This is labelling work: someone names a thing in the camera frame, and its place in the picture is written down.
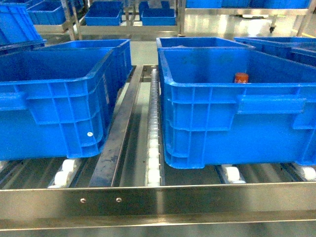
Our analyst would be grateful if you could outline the orange cylinder cap 4680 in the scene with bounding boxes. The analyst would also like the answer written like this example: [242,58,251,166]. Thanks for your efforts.
[234,72,249,83]

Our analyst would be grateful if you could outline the stainless steel flow rack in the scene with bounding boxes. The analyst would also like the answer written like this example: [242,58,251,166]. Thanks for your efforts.
[0,65,316,236]

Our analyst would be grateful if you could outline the blue bin rear middle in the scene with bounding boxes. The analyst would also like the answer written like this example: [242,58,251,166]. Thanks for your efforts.
[39,39,133,91]

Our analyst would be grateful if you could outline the blue bin front middle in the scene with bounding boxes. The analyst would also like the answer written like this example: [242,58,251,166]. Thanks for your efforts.
[0,50,115,160]

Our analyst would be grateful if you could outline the blue bin far right rear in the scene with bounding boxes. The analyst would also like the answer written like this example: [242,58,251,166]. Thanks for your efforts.
[234,37,316,58]

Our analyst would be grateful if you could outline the blue bin far right front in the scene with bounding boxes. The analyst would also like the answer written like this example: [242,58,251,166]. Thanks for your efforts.
[291,46,316,67]

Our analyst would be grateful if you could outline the tilted blue bin rear left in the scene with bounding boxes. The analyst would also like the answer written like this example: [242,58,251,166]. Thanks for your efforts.
[0,3,46,49]

